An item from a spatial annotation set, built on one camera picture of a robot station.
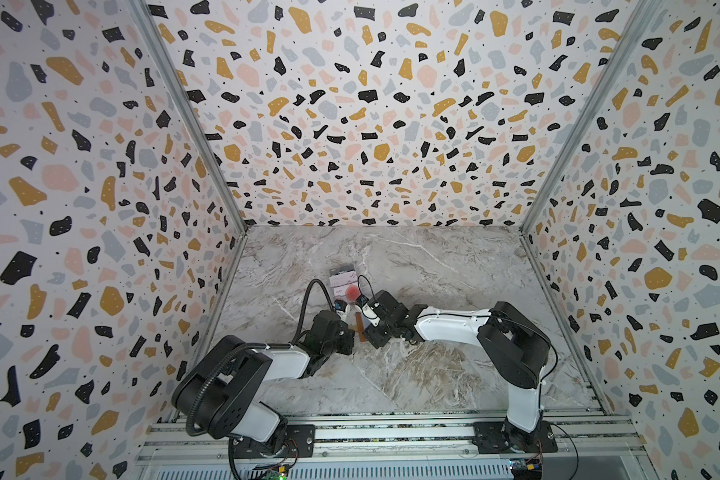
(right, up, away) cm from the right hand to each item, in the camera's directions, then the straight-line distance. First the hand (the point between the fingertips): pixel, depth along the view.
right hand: (370, 322), depth 91 cm
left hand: (-4, -1, 0) cm, 4 cm away
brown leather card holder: (-3, -2, +3) cm, 5 cm away
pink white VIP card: (-9, +13, +8) cm, 18 cm away
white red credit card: (-6, +9, +4) cm, 12 cm away
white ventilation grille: (-6, -31, -21) cm, 38 cm away
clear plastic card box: (-11, +16, +11) cm, 22 cm away
